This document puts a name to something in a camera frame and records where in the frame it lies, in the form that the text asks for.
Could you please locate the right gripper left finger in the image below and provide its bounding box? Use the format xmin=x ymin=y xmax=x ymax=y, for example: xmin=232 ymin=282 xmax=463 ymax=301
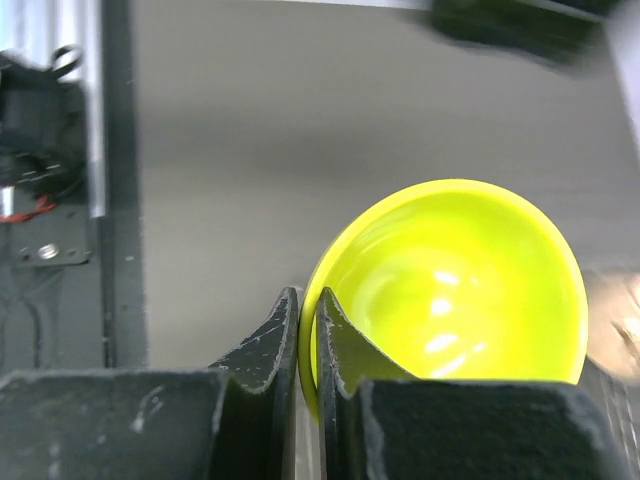
xmin=209 ymin=287 xmax=299 ymax=479

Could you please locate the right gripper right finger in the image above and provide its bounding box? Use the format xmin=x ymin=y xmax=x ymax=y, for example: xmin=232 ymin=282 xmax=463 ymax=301
xmin=316 ymin=287 xmax=416 ymax=479

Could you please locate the yellow-green bowl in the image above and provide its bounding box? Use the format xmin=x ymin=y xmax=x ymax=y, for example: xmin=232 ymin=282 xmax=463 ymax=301
xmin=298 ymin=179 xmax=589 ymax=415

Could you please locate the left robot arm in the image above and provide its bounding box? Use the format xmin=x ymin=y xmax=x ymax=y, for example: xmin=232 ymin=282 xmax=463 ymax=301
xmin=425 ymin=0 xmax=624 ymax=66

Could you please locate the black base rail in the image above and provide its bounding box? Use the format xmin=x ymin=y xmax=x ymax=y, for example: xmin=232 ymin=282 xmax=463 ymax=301
xmin=1 ymin=1 xmax=148 ymax=372

